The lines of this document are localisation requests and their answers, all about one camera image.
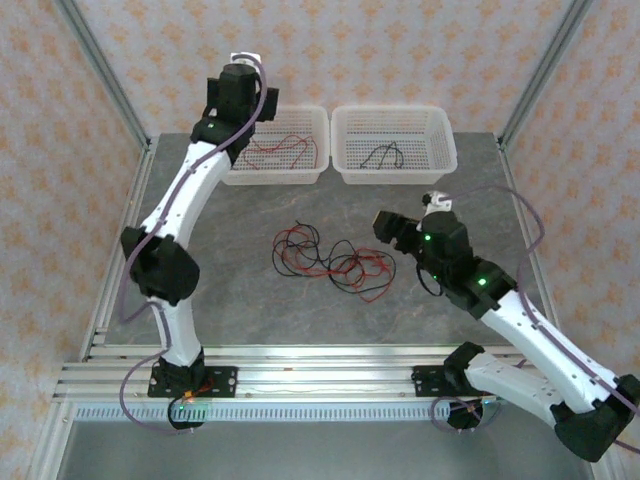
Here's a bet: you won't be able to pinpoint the white perforated plastic basket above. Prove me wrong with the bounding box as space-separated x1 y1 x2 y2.
330 104 459 186
219 104 331 187

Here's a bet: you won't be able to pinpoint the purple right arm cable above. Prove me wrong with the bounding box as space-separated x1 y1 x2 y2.
430 185 640 454

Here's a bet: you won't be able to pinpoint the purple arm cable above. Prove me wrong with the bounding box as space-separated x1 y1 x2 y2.
118 53 266 435
430 185 640 454

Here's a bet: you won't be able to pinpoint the aluminium table side rail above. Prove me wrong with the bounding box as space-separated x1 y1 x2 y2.
79 134 160 362
495 134 564 331

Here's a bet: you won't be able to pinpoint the aluminium frame post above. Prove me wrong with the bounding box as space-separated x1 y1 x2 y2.
52 0 154 151
497 0 596 151

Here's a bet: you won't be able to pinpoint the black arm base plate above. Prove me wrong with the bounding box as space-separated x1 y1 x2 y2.
412 364 451 399
148 366 239 400

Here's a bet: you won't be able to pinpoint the aluminium mounting rail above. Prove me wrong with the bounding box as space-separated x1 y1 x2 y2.
53 343 551 404

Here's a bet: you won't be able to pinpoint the grey slotted cable duct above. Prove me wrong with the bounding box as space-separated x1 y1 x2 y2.
74 403 501 422

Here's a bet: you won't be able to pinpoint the orange base wires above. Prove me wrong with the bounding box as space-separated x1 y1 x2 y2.
180 382 217 404

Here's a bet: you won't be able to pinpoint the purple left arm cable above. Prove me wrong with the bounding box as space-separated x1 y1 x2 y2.
118 53 266 435

